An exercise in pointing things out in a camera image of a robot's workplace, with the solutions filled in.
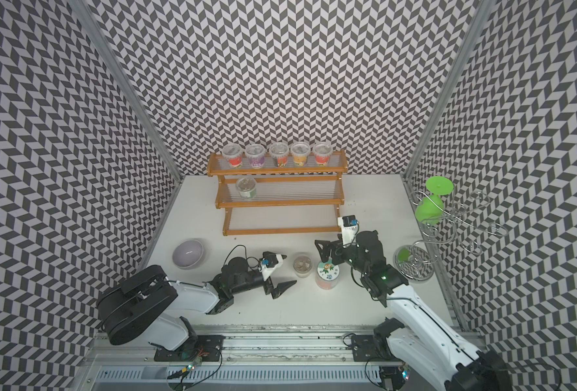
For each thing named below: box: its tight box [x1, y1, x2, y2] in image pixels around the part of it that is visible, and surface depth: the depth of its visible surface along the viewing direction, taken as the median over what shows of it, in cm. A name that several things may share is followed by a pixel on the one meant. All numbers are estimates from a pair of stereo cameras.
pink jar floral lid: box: [315, 256, 341, 291], surface depth 82 cm
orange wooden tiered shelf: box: [206, 150, 349, 237], surface depth 89 cm
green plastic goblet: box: [414, 175, 454, 225], surface depth 73 cm
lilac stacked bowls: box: [171, 239, 204, 269], surface depth 90 cm
